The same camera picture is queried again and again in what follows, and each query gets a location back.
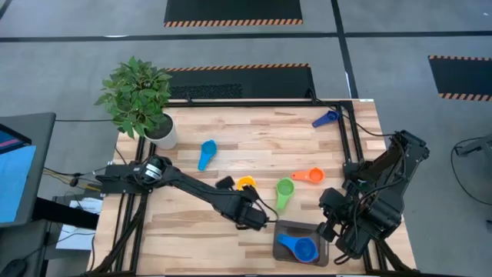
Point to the orange measuring cup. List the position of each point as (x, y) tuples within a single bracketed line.
[(315, 175)]

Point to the grey monitor with blue screen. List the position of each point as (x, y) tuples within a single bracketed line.
[(38, 154)]

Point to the green leafy plant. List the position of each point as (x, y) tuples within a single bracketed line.
[(134, 92)]

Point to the white paper sheets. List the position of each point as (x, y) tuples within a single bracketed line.
[(77, 238)]

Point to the white plant pot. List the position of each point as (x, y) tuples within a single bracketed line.
[(169, 138)]

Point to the grey translucent plastic basket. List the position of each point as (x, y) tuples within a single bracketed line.
[(282, 257)]

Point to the royal blue measuring cup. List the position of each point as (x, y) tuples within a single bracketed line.
[(303, 249)]

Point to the black computer mouse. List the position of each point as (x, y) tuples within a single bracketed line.
[(11, 268)]

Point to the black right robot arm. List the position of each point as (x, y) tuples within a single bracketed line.
[(384, 215)]

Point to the green measuring cup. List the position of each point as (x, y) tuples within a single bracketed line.
[(285, 188)]

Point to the black aluminium table frame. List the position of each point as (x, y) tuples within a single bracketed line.
[(346, 127)]

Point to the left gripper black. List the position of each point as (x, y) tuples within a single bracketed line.
[(248, 198)]

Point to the light blue measuring cup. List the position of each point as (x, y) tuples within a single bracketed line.
[(208, 148)]

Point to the yellow measuring cup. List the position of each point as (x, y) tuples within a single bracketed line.
[(246, 181)]

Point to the black desk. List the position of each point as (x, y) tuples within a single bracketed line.
[(65, 215)]

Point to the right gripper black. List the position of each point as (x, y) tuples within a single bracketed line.
[(350, 218)]

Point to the small dark blue measuring cup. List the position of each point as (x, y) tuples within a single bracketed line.
[(331, 115)]

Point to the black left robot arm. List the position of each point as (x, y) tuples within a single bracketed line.
[(192, 186)]

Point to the black striped-edge floor mat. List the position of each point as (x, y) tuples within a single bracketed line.
[(269, 82), (230, 9), (461, 77)]

